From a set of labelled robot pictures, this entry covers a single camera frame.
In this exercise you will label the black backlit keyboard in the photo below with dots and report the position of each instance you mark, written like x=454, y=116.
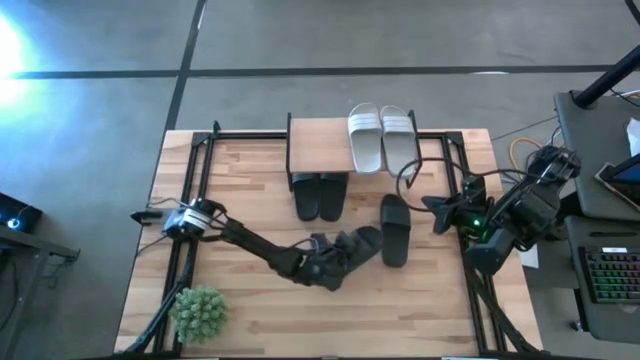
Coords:
x=612, y=275

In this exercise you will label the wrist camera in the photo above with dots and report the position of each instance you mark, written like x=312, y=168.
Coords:
x=473, y=185
x=320, y=243

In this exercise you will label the white rubber slide sandal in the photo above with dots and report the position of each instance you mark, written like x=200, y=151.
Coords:
x=365, y=145
x=399, y=145

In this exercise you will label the green artificial plant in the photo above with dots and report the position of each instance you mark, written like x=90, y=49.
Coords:
x=198, y=315

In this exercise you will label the black aluminium rig frame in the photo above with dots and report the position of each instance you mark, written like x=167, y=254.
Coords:
x=250, y=135

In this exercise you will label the black device with blue light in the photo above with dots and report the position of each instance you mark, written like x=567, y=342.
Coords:
x=17, y=215

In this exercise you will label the tablet with dark screen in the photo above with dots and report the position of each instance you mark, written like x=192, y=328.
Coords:
x=622, y=180

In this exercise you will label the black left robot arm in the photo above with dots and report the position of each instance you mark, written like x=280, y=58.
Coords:
x=250, y=241

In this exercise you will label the wooden shelf with black frame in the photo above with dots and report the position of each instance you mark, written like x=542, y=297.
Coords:
x=317, y=145

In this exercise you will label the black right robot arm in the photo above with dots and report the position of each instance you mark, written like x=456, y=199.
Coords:
x=525, y=210

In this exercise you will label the black rubber slide sandal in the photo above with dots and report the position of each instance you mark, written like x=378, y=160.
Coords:
x=306, y=200
x=334, y=200
x=370, y=239
x=395, y=235

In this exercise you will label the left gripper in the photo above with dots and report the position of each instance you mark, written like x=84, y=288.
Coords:
x=325, y=272

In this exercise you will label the black metal stand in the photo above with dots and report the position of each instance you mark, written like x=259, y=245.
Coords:
x=30, y=250

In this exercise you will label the grey side desk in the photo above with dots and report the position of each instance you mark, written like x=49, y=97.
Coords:
x=590, y=150

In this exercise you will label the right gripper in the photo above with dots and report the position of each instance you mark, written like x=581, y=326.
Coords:
x=469, y=212

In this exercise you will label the white paper sheet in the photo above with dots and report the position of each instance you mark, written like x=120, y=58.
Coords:
x=528, y=256

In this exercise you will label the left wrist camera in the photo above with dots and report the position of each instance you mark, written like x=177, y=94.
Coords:
x=320, y=243

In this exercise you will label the black pole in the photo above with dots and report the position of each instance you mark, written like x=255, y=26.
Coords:
x=605, y=80

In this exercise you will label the white crumpled paper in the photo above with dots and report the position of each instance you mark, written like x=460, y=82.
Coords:
x=634, y=135

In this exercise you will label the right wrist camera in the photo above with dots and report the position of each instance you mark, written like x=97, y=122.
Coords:
x=473, y=185

